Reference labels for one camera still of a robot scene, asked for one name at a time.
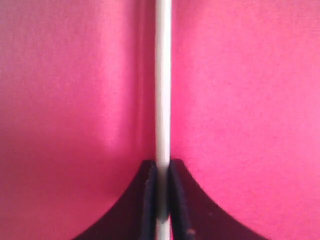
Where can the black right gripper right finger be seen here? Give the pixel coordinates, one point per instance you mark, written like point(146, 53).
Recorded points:
point(195, 216)

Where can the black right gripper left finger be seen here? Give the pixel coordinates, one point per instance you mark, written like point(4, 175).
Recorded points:
point(133, 217)

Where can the red scalloped cloth mat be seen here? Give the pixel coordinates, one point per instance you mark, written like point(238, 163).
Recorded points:
point(77, 110)

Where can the wooden chopstick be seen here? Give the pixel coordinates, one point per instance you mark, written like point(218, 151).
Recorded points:
point(163, 90)

